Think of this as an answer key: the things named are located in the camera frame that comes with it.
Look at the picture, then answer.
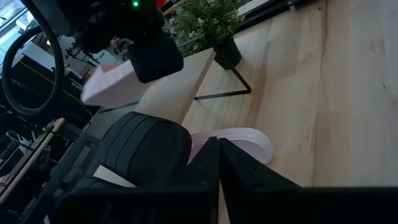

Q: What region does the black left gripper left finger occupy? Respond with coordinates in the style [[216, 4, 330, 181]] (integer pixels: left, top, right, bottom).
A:
[[172, 136, 221, 189]]

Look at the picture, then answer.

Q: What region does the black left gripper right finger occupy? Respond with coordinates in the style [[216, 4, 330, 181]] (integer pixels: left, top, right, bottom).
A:
[[219, 138, 302, 189]]

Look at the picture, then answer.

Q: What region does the pink rubber slide sandal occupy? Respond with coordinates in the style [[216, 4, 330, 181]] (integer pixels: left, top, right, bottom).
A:
[[80, 60, 153, 109], [188, 127, 274, 165]]

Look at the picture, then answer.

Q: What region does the black rubber slide sandal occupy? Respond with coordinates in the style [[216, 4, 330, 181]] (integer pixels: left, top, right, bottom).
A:
[[95, 111, 193, 189]]

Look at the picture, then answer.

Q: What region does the potted green plant black pot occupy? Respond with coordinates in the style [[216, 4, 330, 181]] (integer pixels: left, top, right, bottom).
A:
[[167, 0, 246, 71]]

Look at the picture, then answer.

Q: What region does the wooden pole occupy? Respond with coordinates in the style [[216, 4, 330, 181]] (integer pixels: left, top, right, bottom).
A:
[[0, 117, 66, 205]]

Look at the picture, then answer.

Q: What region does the right arm looped cable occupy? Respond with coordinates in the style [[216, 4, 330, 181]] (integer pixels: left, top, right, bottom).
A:
[[1, 0, 65, 118]]

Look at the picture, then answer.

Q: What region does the black metal table frame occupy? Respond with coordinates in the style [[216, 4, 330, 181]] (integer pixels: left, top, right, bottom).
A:
[[234, 0, 312, 34]]

